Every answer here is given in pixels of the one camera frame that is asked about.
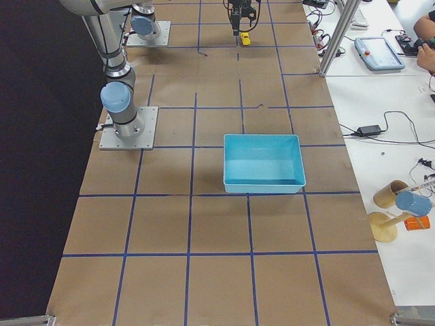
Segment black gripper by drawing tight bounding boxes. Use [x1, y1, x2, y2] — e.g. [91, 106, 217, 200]
[227, 0, 256, 36]

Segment yellow beetle toy car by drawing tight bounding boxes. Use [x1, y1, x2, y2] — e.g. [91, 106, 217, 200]
[239, 32, 251, 47]

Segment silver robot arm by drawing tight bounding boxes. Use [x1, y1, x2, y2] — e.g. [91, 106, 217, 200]
[60, 1, 145, 140]
[130, 1, 261, 40]

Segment person forearm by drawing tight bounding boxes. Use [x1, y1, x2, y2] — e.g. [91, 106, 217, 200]
[413, 10, 434, 75]

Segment white keyboard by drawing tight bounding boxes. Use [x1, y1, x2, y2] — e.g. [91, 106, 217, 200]
[349, 9, 369, 31]

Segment teach pendant tablet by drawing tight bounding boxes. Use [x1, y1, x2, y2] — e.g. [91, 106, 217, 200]
[354, 37, 406, 71]

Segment light blue plastic bin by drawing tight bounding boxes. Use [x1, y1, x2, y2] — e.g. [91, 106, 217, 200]
[223, 134, 307, 194]

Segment black game controller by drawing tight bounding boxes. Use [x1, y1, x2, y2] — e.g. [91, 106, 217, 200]
[395, 34, 424, 56]

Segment black power adapter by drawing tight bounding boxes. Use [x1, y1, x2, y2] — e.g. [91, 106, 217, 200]
[356, 125, 383, 137]

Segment wooden cup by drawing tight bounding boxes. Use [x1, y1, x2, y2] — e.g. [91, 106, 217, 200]
[372, 180, 408, 209]

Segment brown paper table cover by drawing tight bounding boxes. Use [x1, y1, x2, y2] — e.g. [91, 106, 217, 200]
[47, 1, 395, 325]

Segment wooden stand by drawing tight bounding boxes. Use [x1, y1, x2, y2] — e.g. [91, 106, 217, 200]
[368, 212, 412, 243]

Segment blue plastic cup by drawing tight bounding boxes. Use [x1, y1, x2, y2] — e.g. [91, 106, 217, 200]
[396, 192, 432, 217]

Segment orange plastic cup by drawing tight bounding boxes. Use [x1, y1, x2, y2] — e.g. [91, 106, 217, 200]
[404, 215, 430, 231]

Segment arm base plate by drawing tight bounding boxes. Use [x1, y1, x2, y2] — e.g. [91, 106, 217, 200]
[126, 19, 171, 48]
[99, 107, 158, 150]

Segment aluminium frame post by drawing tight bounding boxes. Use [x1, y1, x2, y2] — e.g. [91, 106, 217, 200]
[319, 0, 360, 77]

